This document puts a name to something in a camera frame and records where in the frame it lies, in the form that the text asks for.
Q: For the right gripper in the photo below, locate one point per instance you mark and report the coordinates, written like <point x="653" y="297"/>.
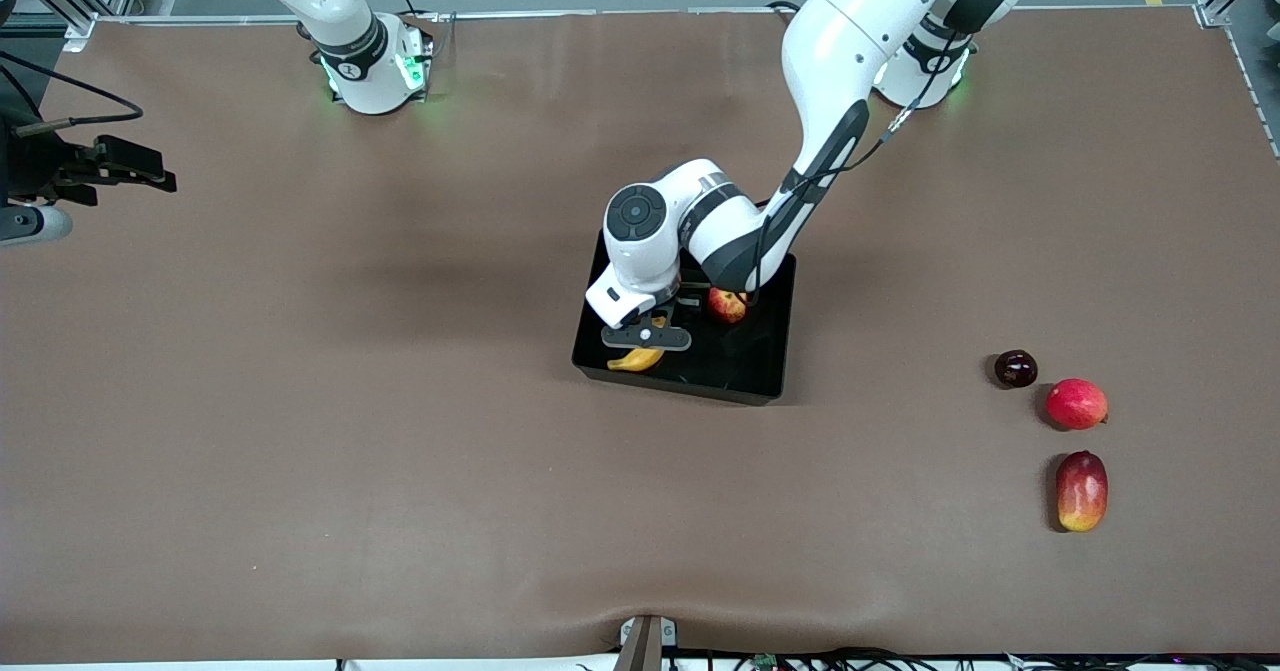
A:
<point x="38" y="167"/>

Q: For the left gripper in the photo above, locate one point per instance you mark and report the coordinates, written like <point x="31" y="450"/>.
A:
<point x="688" y="303"/>

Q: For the red yellow apple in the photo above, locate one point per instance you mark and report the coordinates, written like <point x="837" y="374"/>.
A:
<point x="727" y="306"/>

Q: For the black plastic box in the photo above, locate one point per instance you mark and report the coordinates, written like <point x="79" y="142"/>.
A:
<point x="740" y="361"/>

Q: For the yellow banana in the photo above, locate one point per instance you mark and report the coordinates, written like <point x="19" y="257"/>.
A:
<point x="640" y="359"/>

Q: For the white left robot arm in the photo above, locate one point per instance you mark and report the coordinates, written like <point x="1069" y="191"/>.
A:
<point x="850" y="41"/>

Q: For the red round apple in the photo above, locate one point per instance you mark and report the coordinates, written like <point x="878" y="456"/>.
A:
<point x="1076" y="403"/>

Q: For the dark purple plum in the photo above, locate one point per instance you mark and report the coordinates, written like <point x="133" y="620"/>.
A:
<point x="1016" y="369"/>

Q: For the metal table clamp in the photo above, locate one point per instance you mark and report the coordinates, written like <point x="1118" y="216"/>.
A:
<point x="645" y="646"/>

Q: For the red yellow mango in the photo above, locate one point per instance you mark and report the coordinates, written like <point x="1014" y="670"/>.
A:
<point x="1082" y="491"/>

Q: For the aluminium frame struts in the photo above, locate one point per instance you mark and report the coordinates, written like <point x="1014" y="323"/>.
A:
<point x="80" y="33"/>

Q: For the aluminium table edge rail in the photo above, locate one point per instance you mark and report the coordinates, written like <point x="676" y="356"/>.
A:
<point x="600" y="13"/>

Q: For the aluminium corner frame profile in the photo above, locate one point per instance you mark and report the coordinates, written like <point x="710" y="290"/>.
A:
<point x="1215" y="13"/>

